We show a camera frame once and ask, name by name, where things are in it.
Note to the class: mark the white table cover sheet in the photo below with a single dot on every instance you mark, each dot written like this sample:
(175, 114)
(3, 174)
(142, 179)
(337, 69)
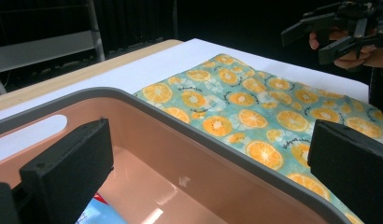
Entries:
(167, 67)

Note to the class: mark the orange slice print cloth bag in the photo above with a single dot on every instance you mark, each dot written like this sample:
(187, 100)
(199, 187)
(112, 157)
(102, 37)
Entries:
(258, 102)

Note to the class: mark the blue packet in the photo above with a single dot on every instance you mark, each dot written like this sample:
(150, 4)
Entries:
(99, 214)

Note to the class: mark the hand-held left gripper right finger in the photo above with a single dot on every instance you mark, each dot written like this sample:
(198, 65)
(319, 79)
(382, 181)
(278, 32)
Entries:
(354, 168)

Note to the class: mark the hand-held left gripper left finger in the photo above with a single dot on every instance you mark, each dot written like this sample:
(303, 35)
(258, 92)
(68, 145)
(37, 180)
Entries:
(68, 174)

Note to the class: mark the grey metal stand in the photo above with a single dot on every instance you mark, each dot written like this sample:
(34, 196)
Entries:
(46, 49)

